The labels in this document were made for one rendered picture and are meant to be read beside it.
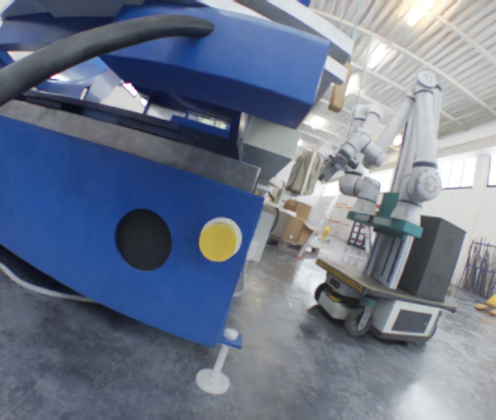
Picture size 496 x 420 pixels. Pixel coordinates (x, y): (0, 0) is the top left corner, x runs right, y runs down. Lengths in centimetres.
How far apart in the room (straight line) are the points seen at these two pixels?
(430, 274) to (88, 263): 176
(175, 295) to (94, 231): 26
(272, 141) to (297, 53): 32
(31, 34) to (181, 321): 80
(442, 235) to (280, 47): 165
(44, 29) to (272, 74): 57
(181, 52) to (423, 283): 174
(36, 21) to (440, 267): 219
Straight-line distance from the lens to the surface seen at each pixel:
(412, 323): 178
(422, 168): 144
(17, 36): 81
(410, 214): 155
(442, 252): 189
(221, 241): 51
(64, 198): 75
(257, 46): 34
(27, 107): 100
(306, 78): 33
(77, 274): 76
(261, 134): 63
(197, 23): 34
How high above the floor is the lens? 54
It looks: 1 degrees down
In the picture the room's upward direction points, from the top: 19 degrees clockwise
